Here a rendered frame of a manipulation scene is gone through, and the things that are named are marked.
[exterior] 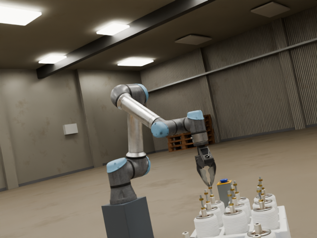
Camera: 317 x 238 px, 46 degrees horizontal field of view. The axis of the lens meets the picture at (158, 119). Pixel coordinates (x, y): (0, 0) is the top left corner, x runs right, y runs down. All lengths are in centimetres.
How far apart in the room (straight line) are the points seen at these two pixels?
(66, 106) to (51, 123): 87
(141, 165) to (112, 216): 32
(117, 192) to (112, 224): 17
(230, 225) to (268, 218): 15
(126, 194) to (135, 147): 27
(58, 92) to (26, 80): 112
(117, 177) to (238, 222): 77
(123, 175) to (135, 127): 27
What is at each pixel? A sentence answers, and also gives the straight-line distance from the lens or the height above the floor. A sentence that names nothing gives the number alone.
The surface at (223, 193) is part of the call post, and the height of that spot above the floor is 26.
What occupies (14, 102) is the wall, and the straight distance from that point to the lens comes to 1140.
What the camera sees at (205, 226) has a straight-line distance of 156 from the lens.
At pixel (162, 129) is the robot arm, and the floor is 64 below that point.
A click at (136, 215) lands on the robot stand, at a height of 22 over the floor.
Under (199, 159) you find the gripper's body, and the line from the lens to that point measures 178.
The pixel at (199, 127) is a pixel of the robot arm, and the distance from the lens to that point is 177.
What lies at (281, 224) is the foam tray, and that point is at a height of 18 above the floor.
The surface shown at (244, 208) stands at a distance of 166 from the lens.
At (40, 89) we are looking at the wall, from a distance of 1194.
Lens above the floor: 61
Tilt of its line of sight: 3 degrees up
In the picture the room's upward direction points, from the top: 11 degrees counter-clockwise
